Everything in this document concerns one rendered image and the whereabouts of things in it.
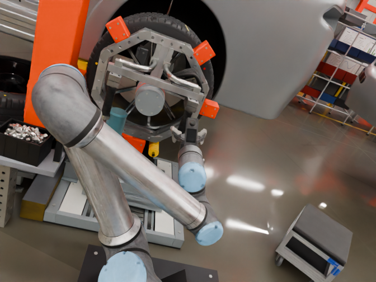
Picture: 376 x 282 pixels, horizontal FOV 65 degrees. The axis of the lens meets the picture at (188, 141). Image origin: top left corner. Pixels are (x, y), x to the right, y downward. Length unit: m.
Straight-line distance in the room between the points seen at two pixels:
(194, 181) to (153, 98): 0.52
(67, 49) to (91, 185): 0.71
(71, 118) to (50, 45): 0.81
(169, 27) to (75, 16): 0.42
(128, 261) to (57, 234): 0.87
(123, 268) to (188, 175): 0.34
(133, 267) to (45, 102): 0.54
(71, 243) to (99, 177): 0.91
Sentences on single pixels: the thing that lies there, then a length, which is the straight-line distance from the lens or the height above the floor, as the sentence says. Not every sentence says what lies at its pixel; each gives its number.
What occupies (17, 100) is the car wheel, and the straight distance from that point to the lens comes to 1.88.
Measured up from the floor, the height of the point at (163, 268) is 0.30.
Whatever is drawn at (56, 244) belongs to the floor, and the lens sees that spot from 1.77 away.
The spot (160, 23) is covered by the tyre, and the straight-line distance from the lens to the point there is 1.50.
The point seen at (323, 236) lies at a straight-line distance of 2.14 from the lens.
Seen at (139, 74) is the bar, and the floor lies 0.98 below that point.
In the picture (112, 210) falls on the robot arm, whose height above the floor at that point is 0.69.
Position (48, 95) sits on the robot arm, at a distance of 0.71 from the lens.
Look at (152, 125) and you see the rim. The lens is 1.68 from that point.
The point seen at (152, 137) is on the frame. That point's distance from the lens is 1.60.
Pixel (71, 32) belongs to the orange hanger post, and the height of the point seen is 1.02.
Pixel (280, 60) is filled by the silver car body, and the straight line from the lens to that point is 2.06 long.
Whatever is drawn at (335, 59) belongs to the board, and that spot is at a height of 1.08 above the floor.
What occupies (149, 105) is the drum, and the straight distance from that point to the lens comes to 1.37.
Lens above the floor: 1.37
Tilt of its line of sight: 26 degrees down
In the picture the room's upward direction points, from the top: 23 degrees clockwise
